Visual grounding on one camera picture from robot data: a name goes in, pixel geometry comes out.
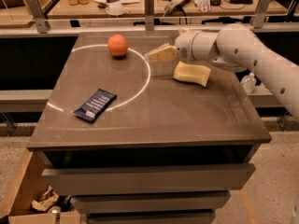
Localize grey drawer cabinet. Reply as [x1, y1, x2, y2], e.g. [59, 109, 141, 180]
[28, 31, 270, 224]

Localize metal bracket right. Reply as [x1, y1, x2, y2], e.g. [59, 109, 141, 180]
[250, 0, 271, 29]

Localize metal bracket middle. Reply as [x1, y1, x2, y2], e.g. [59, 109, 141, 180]
[144, 0, 154, 31]

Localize orange fruit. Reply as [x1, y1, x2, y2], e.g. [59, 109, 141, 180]
[107, 35, 128, 57]

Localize cardboard box with trash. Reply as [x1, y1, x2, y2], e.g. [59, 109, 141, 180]
[0, 149, 85, 224]

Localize yellow sponge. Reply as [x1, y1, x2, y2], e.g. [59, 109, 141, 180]
[173, 62, 211, 87]

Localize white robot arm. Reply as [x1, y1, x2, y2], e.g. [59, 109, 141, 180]
[148, 23, 299, 119]

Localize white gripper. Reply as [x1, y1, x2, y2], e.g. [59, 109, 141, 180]
[148, 28, 197, 62]

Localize plastic water bottle left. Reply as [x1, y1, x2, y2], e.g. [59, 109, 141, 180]
[241, 72, 256, 94]

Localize blue rxbar blueberry wrapper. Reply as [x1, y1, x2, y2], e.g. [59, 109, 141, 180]
[73, 89, 117, 122]

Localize grey power strip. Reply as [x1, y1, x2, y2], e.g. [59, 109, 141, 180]
[164, 0, 189, 14]

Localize small patterned box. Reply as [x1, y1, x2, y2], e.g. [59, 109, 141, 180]
[194, 0, 210, 12]

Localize metal bracket left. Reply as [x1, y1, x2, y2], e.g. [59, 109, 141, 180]
[26, 0, 50, 34]

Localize metal bracket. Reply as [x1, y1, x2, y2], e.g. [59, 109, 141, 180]
[250, 0, 271, 29]
[144, 0, 154, 31]
[26, 0, 50, 34]

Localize white bowl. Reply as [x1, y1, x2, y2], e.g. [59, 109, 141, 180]
[106, 4, 126, 17]

